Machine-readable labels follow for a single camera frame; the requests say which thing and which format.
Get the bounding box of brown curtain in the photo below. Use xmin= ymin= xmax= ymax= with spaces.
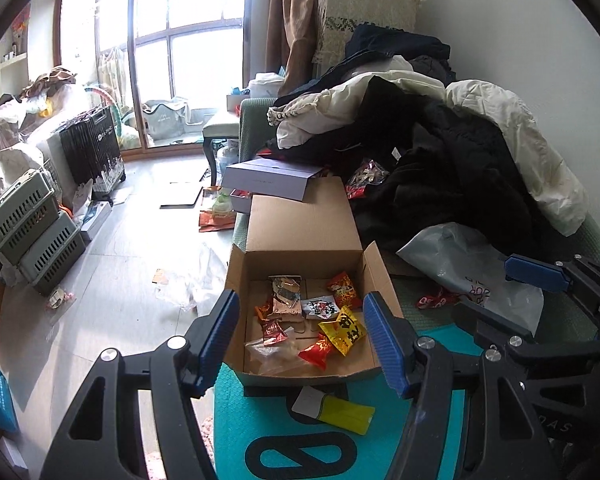
xmin=265 ymin=0 xmax=321 ymax=96

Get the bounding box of grey slotted plastic crate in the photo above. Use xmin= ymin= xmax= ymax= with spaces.
xmin=0 ymin=167 xmax=61 ymax=251
xmin=17 ymin=210 xmax=87 ymax=296

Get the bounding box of tape roll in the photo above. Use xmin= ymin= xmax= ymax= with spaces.
xmin=47 ymin=287 xmax=76 ymax=308

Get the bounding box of flat grey cardboard sheet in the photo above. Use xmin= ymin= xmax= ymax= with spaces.
xmin=160 ymin=185 xmax=203 ymax=208

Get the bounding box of red gold snack packet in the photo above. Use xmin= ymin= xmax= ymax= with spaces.
xmin=298 ymin=332 xmax=338 ymax=371

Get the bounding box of cream lace curtain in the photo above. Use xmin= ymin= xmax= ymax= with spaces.
xmin=312 ymin=0 xmax=428 ymax=66

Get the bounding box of red cartoon snack packet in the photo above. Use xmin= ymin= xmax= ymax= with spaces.
xmin=327 ymin=271 xmax=363 ymax=308

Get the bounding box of grey storage bag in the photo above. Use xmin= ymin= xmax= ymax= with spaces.
xmin=141 ymin=97 xmax=191 ymax=141

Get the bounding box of cushioned stool with dark legs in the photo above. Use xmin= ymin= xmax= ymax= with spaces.
xmin=202 ymin=107 xmax=241 ymax=186

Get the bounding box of red clear snack bag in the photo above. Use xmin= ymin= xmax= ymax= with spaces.
xmin=345 ymin=158 xmax=391 ymax=198

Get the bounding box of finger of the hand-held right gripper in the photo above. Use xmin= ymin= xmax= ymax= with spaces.
xmin=452 ymin=300 xmax=600 ymax=368
xmin=504 ymin=254 xmax=600 ymax=337

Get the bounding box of white red snack packet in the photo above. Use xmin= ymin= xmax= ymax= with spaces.
xmin=300 ymin=296 xmax=341 ymax=321

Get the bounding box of red candy wrapper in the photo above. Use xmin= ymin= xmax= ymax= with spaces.
xmin=415 ymin=290 xmax=461 ymax=310

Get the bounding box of white appliance box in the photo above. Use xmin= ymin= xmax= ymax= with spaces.
xmin=80 ymin=200 xmax=113 ymax=243

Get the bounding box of large white plastic sack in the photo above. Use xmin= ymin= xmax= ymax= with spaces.
xmin=0 ymin=82 xmax=88 ymax=181

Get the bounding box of white quilted jacket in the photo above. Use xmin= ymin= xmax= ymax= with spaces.
xmin=445 ymin=80 xmax=588 ymax=236

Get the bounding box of black clothing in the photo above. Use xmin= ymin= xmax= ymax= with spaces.
xmin=350 ymin=95 xmax=556 ymax=261

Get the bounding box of brown patterned cloth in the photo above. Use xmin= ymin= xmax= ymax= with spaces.
xmin=22 ymin=66 xmax=77 ymax=98

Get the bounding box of black folding cart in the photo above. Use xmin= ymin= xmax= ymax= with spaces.
xmin=59 ymin=107 xmax=127 ymax=195

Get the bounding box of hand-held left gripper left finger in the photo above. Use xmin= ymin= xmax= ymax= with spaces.
xmin=40 ymin=290 xmax=242 ymax=480

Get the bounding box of wooden framed glass door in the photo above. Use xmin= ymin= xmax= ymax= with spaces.
xmin=55 ymin=0 xmax=246 ymax=151

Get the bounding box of red paper bag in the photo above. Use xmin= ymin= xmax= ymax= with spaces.
xmin=198 ymin=187 xmax=237 ymax=233

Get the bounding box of teal foam mat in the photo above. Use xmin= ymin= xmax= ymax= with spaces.
xmin=212 ymin=327 xmax=481 ymax=480

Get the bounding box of brown cardboard box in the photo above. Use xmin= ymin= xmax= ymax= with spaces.
xmin=227 ymin=176 xmax=406 ymax=388

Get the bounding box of lavender flat box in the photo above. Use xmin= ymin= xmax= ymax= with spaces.
xmin=221 ymin=157 xmax=326 ymax=203

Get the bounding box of yellow snack packet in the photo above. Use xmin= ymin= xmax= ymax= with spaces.
xmin=318 ymin=305 xmax=367 ymax=357

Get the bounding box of crumpled clear plastic film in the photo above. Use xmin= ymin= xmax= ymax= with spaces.
xmin=155 ymin=242 xmax=228 ymax=313

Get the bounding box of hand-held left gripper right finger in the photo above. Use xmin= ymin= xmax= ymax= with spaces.
xmin=362 ymin=291 xmax=561 ymax=480

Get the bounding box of green white snack pouch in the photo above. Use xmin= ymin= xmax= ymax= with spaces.
xmin=290 ymin=385 xmax=375 ymax=436

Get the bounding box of white plastic bag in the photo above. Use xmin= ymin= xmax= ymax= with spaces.
xmin=396 ymin=222 xmax=546 ymax=338

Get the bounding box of dark navy clothing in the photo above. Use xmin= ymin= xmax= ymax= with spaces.
xmin=275 ymin=24 xmax=456 ymax=106

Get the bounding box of clear plastic snack packet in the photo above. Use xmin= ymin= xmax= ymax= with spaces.
xmin=244 ymin=332 xmax=306 ymax=376

